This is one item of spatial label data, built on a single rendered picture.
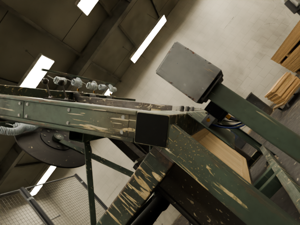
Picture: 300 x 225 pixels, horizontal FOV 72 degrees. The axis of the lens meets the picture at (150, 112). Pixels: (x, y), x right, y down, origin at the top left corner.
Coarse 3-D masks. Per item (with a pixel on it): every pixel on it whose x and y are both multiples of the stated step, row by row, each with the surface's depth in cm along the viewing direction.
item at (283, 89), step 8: (280, 80) 359; (288, 80) 355; (296, 80) 353; (272, 88) 376; (280, 88) 357; (288, 88) 355; (296, 88) 351; (264, 96) 407; (272, 96) 377; (280, 96) 357; (288, 96) 352; (280, 104) 367; (288, 104) 355
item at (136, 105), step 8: (80, 80) 191; (80, 96) 187; (104, 104) 177; (112, 104) 174; (120, 104) 172; (128, 104) 169; (136, 104) 166; (144, 104) 163; (152, 104) 161; (160, 104) 158
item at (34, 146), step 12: (24, 132) 196; (36, 132) 207; (48, 132) 217; (60, 132) 229; (24, 144) 183; (36, 144) 192; (48, 144) 201; (60, 144) 211; (36, 156) 180; (48, 156) 188; (60, 156) 198; (72, 156) 208; (84, 156) 219
